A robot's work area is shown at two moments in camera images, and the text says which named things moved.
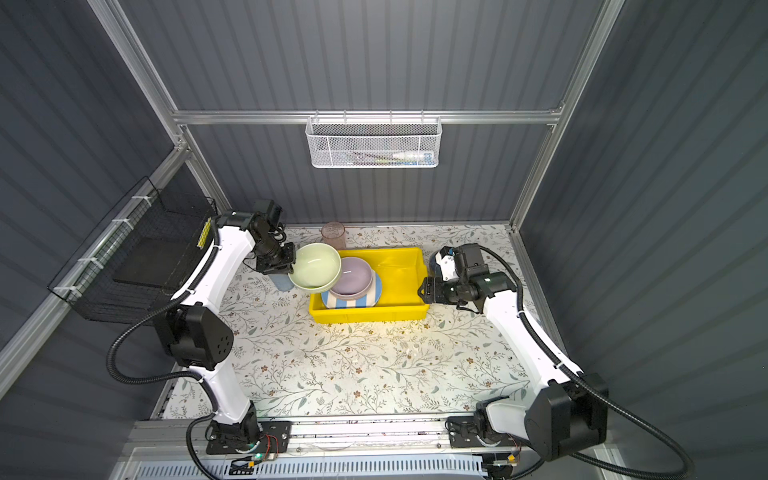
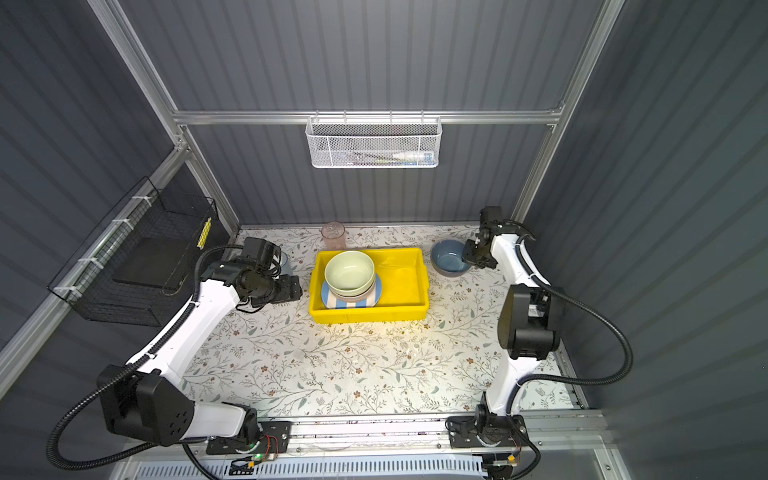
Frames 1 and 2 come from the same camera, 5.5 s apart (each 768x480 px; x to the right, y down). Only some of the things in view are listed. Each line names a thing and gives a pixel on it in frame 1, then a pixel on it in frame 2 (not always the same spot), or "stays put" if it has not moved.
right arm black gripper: [434, 289] to [469, 257]
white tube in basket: [413, 158] stays put
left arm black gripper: [286, 266] to [290, 289]
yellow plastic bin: [401, 270] stays put
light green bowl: [317, 267] to [350, 272]
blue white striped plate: [367, 301] stays put
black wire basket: [135, 260] stays put
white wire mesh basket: [374, 141] stays put
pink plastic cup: [333, 232] stays put
